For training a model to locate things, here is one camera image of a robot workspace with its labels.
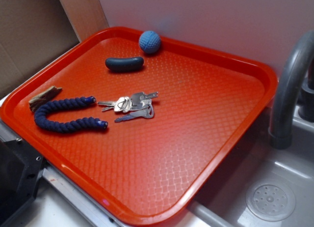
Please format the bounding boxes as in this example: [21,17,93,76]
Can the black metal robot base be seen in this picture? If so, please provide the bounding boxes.
[0,139,45,227]

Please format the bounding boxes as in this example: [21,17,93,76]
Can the dark green plastic pickle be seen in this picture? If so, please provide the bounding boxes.
[105,57,144,73]

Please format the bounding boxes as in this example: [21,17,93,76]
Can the silver key bunch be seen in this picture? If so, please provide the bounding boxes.
[98,92,158,123]

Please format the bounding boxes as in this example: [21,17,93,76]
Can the red plastic tray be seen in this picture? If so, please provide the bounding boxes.
[0,27,278,226]

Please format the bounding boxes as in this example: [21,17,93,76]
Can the blue dimpled rubber ball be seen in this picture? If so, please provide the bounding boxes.
[139,30,161,54]

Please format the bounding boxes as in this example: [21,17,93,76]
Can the small brown wood piece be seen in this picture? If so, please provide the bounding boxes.
[28,85,62,113]

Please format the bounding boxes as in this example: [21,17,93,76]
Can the light wooden board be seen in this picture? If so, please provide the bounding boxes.
[59,0,109,42]

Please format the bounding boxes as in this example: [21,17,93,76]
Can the grey plastic toy sink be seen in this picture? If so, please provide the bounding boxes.
[187,103,314,227]

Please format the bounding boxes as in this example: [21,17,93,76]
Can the brown cardboard panel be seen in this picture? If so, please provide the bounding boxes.
[0,0,79,98]

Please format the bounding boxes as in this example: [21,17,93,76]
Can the grey toy sink faucet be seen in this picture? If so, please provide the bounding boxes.
[268,30,314,149]

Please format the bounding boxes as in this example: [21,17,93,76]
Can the navy blue twisted rope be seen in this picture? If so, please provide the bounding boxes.
[33,96,109,134]

